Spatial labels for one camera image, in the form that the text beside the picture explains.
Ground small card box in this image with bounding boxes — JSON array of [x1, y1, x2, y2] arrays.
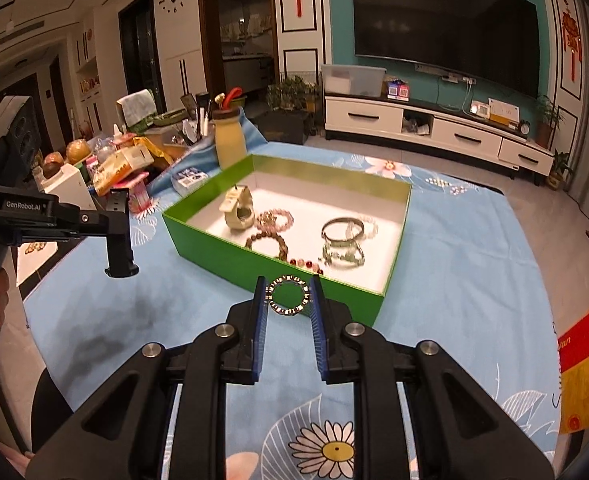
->
[[171, 167, 210, 196]]

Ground tall potted plant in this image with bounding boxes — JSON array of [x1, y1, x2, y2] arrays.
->
[[534, 94, 565, 150]]

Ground round brown fruit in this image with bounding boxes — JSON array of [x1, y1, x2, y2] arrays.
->
[[42, 152, 65, 179]]

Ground blue floral tablecloth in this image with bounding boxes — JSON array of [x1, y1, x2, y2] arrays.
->
[[14, 105, 562, 480]]

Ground red and white bead bracelet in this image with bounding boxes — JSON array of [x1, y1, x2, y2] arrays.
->
[[285, 256, 325, 276]]

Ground beige digital watch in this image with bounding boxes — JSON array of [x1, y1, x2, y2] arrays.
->
[[218, 185, 256, 232]]

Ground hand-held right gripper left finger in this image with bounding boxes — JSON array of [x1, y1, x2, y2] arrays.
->
[[24, 275, 270, 480]]

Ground white box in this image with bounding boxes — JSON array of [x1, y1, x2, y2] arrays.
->
[[42, 162, 98, 211]]

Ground black chair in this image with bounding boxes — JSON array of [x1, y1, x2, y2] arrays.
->
[[0, 95, 42, 191]]

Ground potted green plants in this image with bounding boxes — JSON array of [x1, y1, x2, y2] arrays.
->
[[267, 75, 320, 113]]

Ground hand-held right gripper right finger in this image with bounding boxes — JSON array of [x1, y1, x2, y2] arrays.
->
[[309, 275, 555, 480]]

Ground translucent plastic storage box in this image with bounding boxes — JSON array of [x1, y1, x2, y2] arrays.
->
[[321, 63, 387, 98]]

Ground yellow bottle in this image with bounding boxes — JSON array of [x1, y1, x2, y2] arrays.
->
[[212, 106, 248, 171]]

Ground green cardboard box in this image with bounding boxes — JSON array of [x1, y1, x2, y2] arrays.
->
[[162, 154, 413, 328]]

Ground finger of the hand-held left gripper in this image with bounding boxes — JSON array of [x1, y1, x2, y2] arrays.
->
[[104, 232, 140, 279]]

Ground yellow tissue box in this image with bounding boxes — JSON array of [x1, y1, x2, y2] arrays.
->
[[93, 144, 155, 197]]

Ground white television cabinet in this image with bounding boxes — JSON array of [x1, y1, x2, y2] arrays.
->
[[323, 92, 556, 181]]

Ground green bead bracelet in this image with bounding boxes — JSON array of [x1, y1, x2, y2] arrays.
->
[[321, 240, 366, 268]]

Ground pink packet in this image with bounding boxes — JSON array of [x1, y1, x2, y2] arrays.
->
[[127, 172, 150, 213]]

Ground red and yellow bag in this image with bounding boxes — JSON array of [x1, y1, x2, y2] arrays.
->
[[557, 302, 589, 435]]

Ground small potted plant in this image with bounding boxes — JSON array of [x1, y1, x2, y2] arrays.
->
[[547, 150, 575, 191]]

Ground pink bead bracelet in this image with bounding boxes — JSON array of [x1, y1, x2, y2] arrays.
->
[[255, 208, 295, 233]]

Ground round yellow fruit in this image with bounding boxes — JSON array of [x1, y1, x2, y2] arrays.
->
[[66, 139, 92, 165]]

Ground large flat television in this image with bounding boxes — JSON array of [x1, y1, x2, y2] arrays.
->
[[351, 0, 542, 98]]

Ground silver metal bangle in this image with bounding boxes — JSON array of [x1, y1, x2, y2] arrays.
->
[[321, 216, 366, 247]]

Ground brown bead bracelet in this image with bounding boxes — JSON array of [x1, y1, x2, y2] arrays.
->
[[244, 230, 291, 262]]

